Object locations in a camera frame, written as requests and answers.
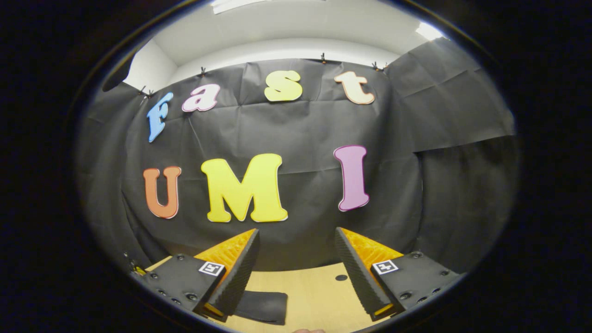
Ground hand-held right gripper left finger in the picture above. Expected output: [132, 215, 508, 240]
[139, 228, 260, 323]

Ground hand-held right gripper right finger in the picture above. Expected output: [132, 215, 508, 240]
[334, 227, 465, 322]

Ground black jeans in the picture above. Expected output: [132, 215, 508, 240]
[230, 290, 289, 326]

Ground black backdrop cloth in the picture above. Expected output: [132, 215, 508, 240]
[76, 37, 516, 278]

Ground small ceiling light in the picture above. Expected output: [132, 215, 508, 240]
[415, 22, 445, 42]

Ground long ceiling light panel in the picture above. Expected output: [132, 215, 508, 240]
[210, 0, 280, 15]

